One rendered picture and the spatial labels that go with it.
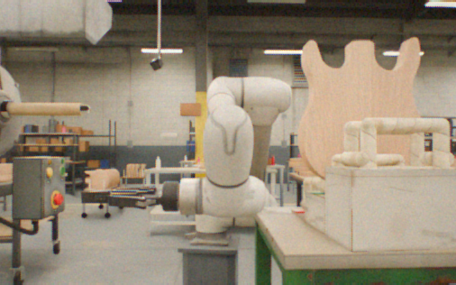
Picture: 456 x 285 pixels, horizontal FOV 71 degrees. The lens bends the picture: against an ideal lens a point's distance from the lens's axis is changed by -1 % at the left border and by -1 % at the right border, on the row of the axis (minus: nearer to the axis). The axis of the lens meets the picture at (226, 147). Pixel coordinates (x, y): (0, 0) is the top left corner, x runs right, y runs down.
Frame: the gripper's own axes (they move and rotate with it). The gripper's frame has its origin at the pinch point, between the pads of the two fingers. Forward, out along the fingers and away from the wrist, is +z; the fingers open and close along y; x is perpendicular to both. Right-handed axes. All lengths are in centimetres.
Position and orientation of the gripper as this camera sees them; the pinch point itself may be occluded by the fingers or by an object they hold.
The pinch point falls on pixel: (96, 196)
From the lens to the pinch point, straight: 86.8
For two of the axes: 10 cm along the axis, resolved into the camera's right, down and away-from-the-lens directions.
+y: -0.3, -1.4, 9.9
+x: 0.1, -9.9, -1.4
